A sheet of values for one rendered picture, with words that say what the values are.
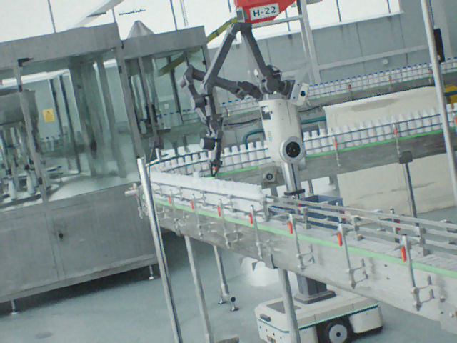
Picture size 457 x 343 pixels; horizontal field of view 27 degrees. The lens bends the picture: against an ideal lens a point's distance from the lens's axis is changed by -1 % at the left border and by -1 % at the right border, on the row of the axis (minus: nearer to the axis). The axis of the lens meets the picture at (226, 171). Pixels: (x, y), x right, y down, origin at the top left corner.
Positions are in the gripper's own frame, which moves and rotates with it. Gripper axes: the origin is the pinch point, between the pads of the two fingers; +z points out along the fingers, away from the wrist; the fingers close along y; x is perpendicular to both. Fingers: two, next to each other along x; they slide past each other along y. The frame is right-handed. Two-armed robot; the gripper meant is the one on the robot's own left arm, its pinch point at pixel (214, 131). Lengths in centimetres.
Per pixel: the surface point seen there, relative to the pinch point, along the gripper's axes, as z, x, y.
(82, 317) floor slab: 140, 254, -61
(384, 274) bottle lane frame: 47, -218, -18
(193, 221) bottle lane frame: 48, 7, -20
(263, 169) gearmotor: 42, 137, 73
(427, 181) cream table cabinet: 107, 315, 303
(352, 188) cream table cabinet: 100, 337, 232
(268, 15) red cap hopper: -97, 613, 287
